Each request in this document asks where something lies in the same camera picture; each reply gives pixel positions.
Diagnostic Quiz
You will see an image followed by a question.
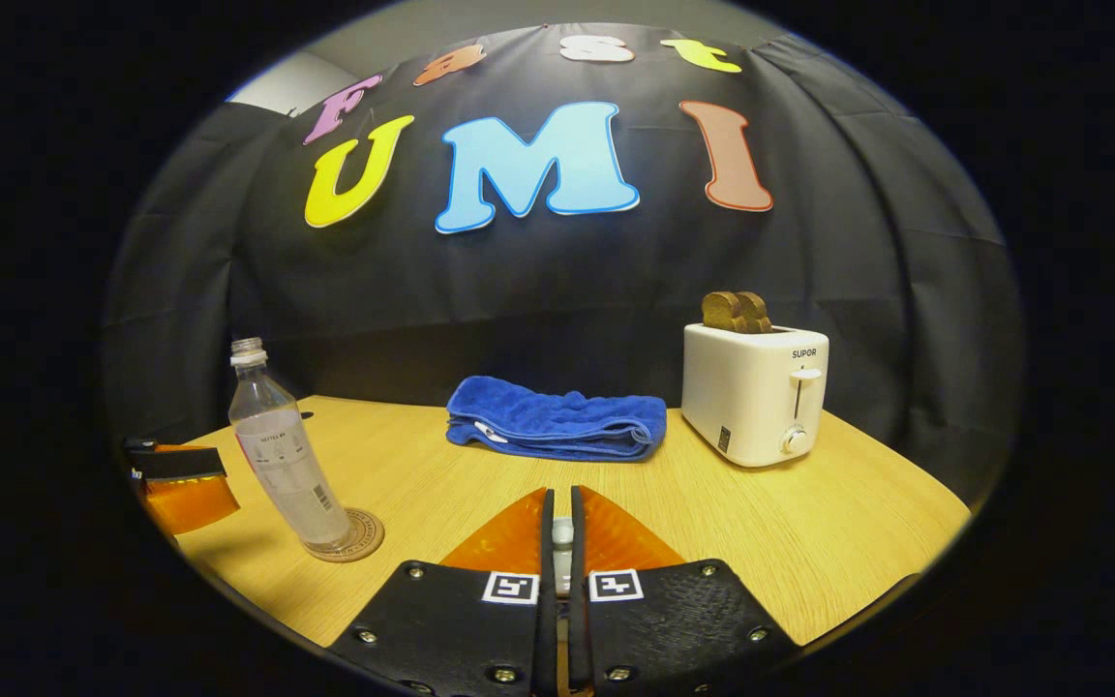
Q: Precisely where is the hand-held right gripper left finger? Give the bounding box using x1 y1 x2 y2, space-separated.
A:
325 486 558 697

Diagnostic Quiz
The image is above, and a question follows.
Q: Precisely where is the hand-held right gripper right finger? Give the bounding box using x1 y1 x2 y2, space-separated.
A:
569 484 800 697

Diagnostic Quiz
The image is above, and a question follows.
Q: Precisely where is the clear plastic water bottle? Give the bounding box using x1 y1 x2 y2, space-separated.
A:
228 337 357 555

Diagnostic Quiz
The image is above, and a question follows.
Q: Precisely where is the round brown coaster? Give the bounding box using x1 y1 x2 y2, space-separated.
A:
303 508 386 563

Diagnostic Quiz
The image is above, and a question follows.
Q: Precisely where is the folded blue towel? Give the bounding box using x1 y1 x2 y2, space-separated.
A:
445 376 668 463

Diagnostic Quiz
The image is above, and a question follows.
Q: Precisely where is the white toaster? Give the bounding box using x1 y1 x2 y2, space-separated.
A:
681 323 830 469

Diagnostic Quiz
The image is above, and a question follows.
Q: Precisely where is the black backdrop cloth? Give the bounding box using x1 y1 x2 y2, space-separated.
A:
101 21 1025 504

